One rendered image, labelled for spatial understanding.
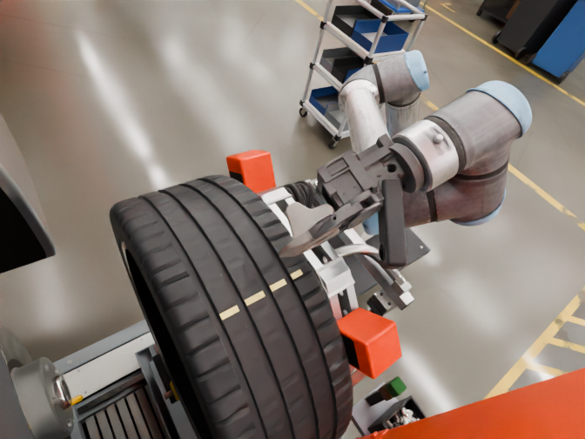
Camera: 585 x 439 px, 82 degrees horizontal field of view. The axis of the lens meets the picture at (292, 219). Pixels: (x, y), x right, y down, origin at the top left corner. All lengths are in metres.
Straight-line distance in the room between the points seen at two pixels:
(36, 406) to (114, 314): 1.08
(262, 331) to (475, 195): 0.38
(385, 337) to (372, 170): 0.28
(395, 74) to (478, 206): 0.57
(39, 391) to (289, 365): 0.43
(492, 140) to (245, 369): 0.44
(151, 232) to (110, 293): 1.31
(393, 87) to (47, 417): 1.07
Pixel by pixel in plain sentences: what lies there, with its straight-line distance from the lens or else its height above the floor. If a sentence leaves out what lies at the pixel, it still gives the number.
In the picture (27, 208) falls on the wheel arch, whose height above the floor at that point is 0.93.
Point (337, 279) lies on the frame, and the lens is 0.61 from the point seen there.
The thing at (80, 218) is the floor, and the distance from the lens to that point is 2.15.
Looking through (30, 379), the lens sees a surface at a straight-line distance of 0.78.
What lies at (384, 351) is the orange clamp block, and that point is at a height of 1.11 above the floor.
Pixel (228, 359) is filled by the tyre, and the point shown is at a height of 1.15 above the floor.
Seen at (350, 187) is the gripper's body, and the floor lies 1.34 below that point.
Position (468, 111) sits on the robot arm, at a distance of 0.50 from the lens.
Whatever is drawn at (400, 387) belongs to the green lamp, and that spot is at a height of 0.66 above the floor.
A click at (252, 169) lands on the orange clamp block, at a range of 0.70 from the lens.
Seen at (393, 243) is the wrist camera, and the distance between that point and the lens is 0.43.
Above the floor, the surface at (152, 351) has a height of 0.17.
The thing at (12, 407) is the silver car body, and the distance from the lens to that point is 0.35.
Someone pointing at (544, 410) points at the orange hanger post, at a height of 1.26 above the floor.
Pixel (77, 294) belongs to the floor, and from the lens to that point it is 1.89.
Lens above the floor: 1.62
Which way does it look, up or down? 49 degrees down
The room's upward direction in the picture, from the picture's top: 19 degrees clockwise
